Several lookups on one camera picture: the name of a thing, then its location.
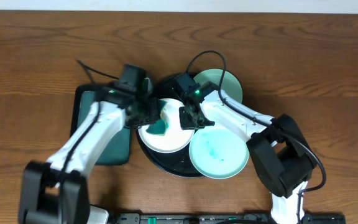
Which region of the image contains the green yellow sponge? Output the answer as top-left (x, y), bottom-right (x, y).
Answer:
top-left (146, 100), bottom-right (169, 136)

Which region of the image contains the white plate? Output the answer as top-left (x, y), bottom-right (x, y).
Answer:
top-left (138, 98), bottom-right (195, 154)

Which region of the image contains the mint green plate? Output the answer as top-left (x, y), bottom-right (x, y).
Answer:
top-left (189, 124), bottom-right (249, 179)
top-left (193, 68), bottom-right (243, 103)

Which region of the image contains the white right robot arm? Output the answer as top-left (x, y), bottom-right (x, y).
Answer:
top-left (175, 82), bottom-right (321, 223)

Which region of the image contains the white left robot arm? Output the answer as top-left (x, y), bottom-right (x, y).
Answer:
top-left (18, 80), bottom-right (160, 224)

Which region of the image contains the dark green rectangular tray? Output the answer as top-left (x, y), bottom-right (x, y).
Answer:
top-left (70, 84), bottom-right (131, 166)

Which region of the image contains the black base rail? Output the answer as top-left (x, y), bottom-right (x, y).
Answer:
top-left (110, 213), bottom-right (346, 224)

